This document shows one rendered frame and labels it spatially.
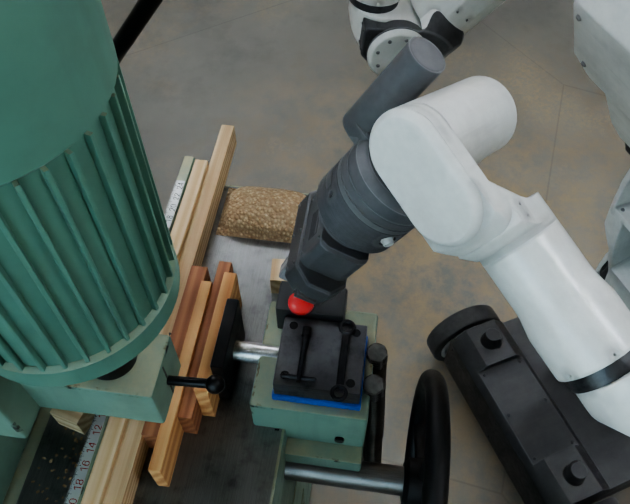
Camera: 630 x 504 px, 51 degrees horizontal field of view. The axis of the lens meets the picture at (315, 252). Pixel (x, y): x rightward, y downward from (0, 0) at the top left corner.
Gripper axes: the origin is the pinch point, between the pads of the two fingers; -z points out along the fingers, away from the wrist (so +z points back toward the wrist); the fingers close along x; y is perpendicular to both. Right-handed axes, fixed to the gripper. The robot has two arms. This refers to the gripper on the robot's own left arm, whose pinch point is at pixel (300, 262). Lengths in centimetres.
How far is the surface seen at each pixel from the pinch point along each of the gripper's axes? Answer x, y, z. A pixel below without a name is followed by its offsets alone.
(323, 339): -3.3, -7.5, -7.3
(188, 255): 9.9, 6.8, -22.4
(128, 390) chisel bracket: -15.0, 11.1, -9.9
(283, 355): -5.9, -3.9, -9.3
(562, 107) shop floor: 156, -117, -60
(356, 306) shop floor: 61, -59, -93
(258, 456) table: -14.2, -7.2, -18.9
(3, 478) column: -19.1, 17.0, -40.9
